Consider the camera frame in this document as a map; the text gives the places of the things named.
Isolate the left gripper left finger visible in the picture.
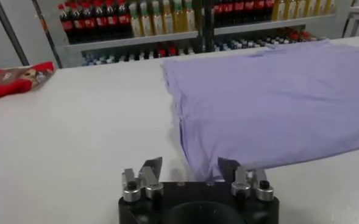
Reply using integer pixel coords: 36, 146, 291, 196
121, 156, 165, 203

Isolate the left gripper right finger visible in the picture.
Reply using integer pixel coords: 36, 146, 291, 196
217, 156, 275, 203

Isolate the lilac purple t-shirt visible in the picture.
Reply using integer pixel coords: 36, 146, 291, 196
160, 38, 359, 182

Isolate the white cabinet shelf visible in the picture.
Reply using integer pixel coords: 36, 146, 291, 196
63, 30, 200, 53
213, 13, 338, 36

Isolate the yellow tea bottle green cap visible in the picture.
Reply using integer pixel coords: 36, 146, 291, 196
284, 0, 295, 21
324, 0, 335, 16
162, 0, 174, 34
294, 0, 305, 19
140, 1, 153, 37
313, 0, 325, 18
151, 0, 164, 35
304, 0, 315, 18
172, 0, 186, 33
129, 2, 142, 38
272, 0, 285, 21
184, 0, 197, 32

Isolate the glass-door drinks cabinet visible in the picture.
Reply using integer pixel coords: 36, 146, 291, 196
204, 0, 338, 52
57, 0, 205, 68

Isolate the red t-shirt bear print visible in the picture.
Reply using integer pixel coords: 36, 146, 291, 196
0, 60, 55, 100

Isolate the dark slanted pole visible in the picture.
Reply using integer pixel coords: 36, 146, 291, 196
0, 0, 30, 67

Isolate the black cabinet door frame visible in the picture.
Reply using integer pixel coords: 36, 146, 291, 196
31, 0, 63, 69

